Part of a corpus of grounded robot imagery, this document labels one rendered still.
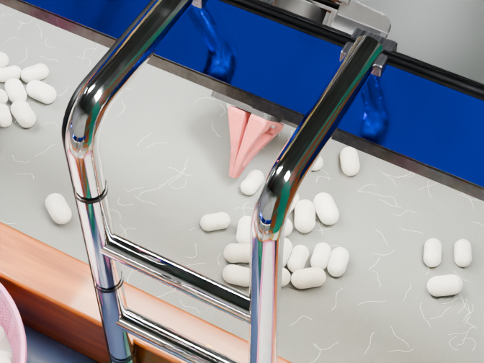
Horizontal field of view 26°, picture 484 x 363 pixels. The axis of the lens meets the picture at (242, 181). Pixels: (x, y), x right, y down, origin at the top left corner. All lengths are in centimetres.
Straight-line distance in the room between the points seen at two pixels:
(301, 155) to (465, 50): 169
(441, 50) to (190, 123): 122
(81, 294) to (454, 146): 45
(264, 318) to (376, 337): 29
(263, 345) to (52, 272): 32
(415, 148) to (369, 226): 36
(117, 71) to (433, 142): 24
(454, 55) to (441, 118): 158
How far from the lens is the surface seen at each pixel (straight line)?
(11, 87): 125
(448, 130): 77
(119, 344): 99
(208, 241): 112
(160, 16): 79
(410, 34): 238
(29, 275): 108
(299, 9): 111
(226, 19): 81
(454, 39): 239
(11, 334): 108
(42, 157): 120
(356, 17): 111
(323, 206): 112
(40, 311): 110
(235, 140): 112
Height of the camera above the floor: 167
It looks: 53 degrees down
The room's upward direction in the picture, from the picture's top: straight up
